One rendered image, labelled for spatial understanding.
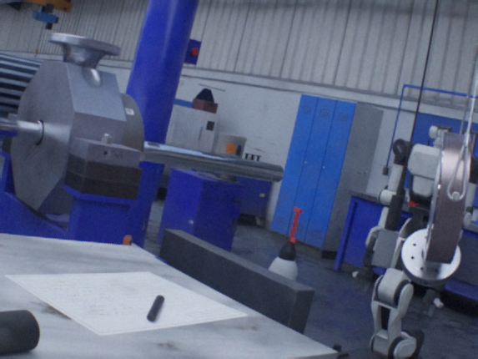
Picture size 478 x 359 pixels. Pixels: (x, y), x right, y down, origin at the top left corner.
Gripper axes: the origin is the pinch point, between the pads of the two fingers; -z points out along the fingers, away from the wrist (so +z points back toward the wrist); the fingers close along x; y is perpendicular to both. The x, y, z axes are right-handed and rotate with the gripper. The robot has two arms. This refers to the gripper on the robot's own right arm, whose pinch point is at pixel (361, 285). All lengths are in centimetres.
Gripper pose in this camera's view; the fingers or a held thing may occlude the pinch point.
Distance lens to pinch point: 361.3
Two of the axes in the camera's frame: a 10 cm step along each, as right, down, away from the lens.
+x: -6.4, -3.0, -7.1
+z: 3.6, -9.3, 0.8
